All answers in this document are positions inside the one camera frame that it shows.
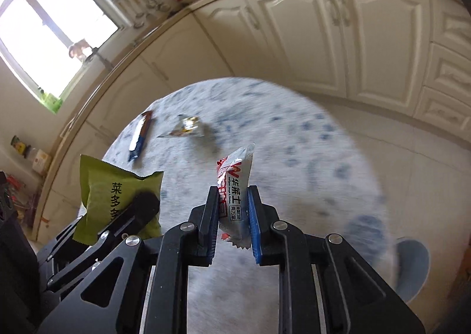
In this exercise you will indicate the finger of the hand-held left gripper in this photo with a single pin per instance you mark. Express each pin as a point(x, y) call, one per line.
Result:
point(143, 205)
point(59, 245)

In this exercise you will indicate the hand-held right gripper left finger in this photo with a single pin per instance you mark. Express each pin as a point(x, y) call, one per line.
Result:
point(209, 231)

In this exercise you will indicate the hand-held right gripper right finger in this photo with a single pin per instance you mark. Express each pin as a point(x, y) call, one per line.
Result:
point(254, 234)

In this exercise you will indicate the olive green snack packet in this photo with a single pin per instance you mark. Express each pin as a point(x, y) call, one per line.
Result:
point(106, 186)

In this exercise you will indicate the white red snack wrapper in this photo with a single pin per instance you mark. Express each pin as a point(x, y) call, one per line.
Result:
point(235, 179)

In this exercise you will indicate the grey trash bin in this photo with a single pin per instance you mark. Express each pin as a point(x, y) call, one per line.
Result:
point(414, 271)

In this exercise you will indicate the rack of red utensils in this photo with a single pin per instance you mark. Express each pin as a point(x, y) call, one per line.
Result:
point(20, 201)

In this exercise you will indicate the brown blue snack bar wrapper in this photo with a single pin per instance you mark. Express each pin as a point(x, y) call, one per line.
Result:
point(140, 135)

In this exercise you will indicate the white blue floral tablecloth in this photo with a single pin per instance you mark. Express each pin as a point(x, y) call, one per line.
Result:
point(294, 172)

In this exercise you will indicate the glass jar orange label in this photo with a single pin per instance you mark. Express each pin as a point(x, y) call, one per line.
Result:
point(38, 161)

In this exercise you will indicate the clear yellow candy wrapper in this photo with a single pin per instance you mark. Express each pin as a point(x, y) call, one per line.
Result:
point(184, 128)

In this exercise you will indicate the yellow label bottle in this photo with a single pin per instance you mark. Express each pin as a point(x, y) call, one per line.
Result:
point(19, 146)

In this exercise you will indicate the green dish soap bottle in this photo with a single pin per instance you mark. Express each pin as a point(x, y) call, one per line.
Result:
point(50, 101)

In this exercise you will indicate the metal faucet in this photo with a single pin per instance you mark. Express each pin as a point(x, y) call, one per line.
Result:
point(99, 58)

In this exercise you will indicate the pink rag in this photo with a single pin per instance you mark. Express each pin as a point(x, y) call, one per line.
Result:
point(79, 48)

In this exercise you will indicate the kitchen window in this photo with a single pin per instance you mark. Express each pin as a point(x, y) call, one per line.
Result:
point(51, 32)

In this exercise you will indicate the cream lower kitchen cabinets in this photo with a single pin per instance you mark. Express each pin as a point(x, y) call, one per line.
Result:
point(294, 35)

